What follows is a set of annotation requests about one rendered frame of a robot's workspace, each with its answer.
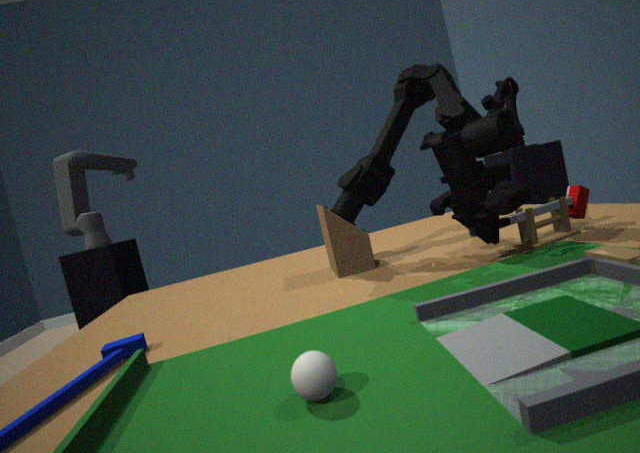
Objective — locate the red putter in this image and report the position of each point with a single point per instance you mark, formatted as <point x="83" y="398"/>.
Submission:
<point x="576" y="204"/>

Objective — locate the white ball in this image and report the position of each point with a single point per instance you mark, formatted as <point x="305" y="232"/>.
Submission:
<point x="313" y="375"/>

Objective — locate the green putting mat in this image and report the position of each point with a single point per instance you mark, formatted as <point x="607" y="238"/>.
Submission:
<point x="398" y="389"/>

